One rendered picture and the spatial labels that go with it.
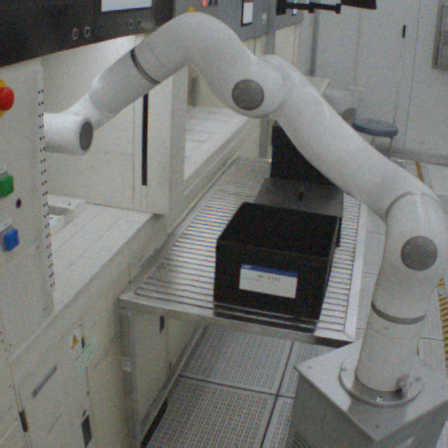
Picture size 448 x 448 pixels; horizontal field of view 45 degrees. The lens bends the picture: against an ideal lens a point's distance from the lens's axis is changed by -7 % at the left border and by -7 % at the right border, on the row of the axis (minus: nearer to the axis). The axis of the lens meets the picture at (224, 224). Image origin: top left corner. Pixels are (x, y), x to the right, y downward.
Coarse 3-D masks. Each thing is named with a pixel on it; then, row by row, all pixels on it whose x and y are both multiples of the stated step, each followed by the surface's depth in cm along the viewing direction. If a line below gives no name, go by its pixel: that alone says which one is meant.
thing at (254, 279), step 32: (256, 224) 163; (288, 224) 160; (320, 224) 157; (224, 256) 138; (256, 256) 136; (288, 256) 133; (320, 256) 161; (224, 288) 142; (256, 288) 139; (288, 288) 137; (320, 288) 134
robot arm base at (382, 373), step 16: (368, 320) 111; (384, 320) 106; (368, 336) 111; (384, 336) 107; (400, 336) 105; (416, 336) 107; (368, 352) 111; (384, 352) 108; (400, 352) 107; (352, 368) 119; (368, 368) 112; (384, 368) 109; (400, 368) 109; (416, 368) 119; (352, 384) 114; (368, 384) 112; (384, 384) 111; (400, 384) 110; (416, 384) 114; (368, 400) 109; (384, 400) 109; (400, 400) 109
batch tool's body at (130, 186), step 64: (0, 64) 82; (64, 64) 155; (0, 128) 87; (128, 128) 157; (64, 192) 171; (128, 192) 165; (0, 256) 93; (64, 256) 139; (128, 256) 152; (64, 320) 119; (64, 384) 122
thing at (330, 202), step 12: (264, 180) 200; (276, 180) 200; (288, 180) 201; (264, 192) 189; (276, 192) 189; (288, 192) 190; (300, 192) 183; (312, 192) 191; (324, 192) 192; (336, 192) 193; (264, 204) 179; (276, 204) 180; (288, 204) 180; (300, 204) 180; (312, 204) 181; (324, 204) 182; (336, 204) 183; (336, 240) 176
